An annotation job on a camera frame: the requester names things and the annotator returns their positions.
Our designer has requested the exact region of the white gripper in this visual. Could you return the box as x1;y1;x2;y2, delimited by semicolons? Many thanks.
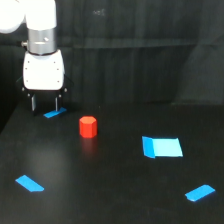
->
21;50;67;115

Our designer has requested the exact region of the red hexagonal block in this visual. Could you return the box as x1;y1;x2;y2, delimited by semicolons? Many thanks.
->
79;116;97;138

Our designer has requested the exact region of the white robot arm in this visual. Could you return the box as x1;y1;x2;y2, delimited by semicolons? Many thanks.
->
0;0;67;118

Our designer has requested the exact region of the blue tape strip top left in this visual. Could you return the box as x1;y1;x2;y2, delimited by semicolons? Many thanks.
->
43;107;67;118

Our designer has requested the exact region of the blue tape strip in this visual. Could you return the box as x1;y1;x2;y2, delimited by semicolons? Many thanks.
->
185;185;215;202
43;107;67;118
16;175;44;192

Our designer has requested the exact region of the black backdrop curtain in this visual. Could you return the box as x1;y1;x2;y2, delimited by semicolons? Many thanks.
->
0;0;224;131

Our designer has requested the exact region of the blue tape strip bottom left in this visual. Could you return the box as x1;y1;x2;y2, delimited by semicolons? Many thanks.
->
16;175;44;192

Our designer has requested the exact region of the large blue tape patch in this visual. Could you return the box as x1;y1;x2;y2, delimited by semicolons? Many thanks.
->
142;136;183;158

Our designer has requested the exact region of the blue tape strip bottom right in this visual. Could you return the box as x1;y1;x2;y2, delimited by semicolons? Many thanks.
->
185;185;215;202

